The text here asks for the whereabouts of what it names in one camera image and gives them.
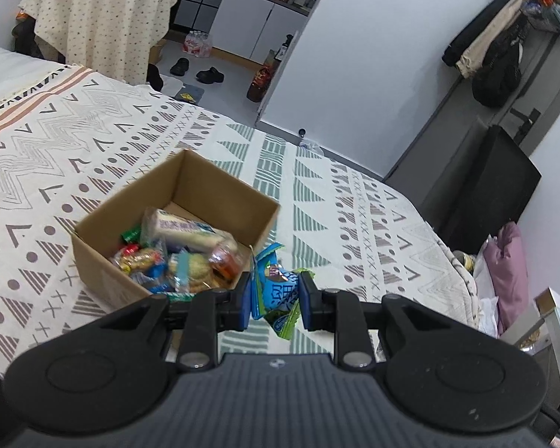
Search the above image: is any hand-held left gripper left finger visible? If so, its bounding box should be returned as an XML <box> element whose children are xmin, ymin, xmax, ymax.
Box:
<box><xmin>100</xmin><ymin>271</ymin><xmax>253</xmax><ymax>373</ymax></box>

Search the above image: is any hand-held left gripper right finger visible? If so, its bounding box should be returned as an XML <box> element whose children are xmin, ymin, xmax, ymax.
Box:
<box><xmin>298</xmin><ymin>271</ymin><xmax>449</xmax><ymax>370</ymax></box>

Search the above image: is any green blue snack packet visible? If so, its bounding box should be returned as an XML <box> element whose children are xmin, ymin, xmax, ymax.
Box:
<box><xmin>251</xmin><ymin>243</ymin><xmax>314</xmax><ymax>340</ymax></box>

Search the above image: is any orange cracker packet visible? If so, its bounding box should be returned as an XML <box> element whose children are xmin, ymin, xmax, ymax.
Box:
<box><xmin>209</xmin><ymin>240</ymin><xmax>243</xmax><ymax>285</ymax></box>

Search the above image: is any blue-edged cracker packet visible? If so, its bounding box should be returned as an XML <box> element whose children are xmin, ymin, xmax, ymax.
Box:
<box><xmin>168</xmin><ymin>252</ymin><xmax>215</xmax><ymax>292</ymax></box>

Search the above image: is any small blue snack packet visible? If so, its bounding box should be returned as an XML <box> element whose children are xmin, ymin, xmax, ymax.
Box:
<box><xmin>140</xmin><ymin>266</ymin><xmax>173</xmax><ymax>292</ymax></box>

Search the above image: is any red yellow snack packet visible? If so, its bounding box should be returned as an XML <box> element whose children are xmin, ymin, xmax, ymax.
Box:
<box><xmin>111</xmin><ymin>245</ymin><xmax>166</xmax><ymax>276</ymax></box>

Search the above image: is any brown cardboard box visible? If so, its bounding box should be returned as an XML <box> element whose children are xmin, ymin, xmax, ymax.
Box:
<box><xmin>71</xmin><ymin>148</ymin><xmax>281</xmax><ymax>311</ymax></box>

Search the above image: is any patterned bed blanket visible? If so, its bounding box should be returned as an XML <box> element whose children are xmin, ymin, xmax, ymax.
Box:
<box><xmin>0</xmin><ymin>44</ymin><xmax>481</xmax><ymax>379</ymax></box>

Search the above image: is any white crumpled cloth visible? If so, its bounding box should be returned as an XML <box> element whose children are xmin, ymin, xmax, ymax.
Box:
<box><xmin>473</xmin><ymin>238</ymin><xmax>502</xmax><ymax>337</ymax></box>

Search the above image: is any pink pillow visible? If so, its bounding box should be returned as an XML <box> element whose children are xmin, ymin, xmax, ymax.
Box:
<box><xmin>483</xmin><ymin>221</ymin><xmax>530</xmax><ymax>337</ymax></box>

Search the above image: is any black flat panel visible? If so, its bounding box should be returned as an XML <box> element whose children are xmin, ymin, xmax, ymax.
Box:
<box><xmin>441</xmin><ymin>124</ymin><xmax>542</xmax><ymax>255</ymax></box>

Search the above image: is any grey door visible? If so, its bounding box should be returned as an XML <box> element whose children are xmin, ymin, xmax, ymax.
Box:
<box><xmin>385</xmin><ymin>32</ymin><xmax>560</xmax><ymax>187</ymax></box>

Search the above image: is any brown glass jug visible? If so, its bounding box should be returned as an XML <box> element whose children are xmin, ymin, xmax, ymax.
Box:
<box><xmin>246</xmin><ymin>49</ymin><xmax>281</xmax><ymax>103</ymax></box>

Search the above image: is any pack of water bottles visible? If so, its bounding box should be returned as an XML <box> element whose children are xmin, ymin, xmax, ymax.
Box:
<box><xmin>183</xmin><ymin>30</ymin><xmax>214</xmax><ymax>58</ymax></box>

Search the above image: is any white cabinet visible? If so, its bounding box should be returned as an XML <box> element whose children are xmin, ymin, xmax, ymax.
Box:
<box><xmin>209</xmin><ymin>0</ymin><xmax>309</xmax><ymax>63</ymax></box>

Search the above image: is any black hanging bag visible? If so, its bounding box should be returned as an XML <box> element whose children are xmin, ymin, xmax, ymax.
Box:
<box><xmin>471</xmin><ymin>28</ymin><xmax>526</xmax><ymax>108</ymax></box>

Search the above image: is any beige hanging garment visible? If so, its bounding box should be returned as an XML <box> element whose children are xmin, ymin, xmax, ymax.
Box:
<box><xmin>457</xmin><ymin>0</ymin><xmax>533</xmax><ymax>80</ymax></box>

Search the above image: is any table with dotted tablecloth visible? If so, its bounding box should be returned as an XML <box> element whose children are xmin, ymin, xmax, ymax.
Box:
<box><xmin>21</xmin><ymin>0</ymin><xmax>178</xmax><ymax>87</ymax></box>

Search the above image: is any black hanging coat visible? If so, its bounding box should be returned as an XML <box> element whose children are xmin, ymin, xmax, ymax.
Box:
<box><xmin>442</xmin><ymin>0</ymin><xmax>528</xmax><ymax>68</ymax></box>

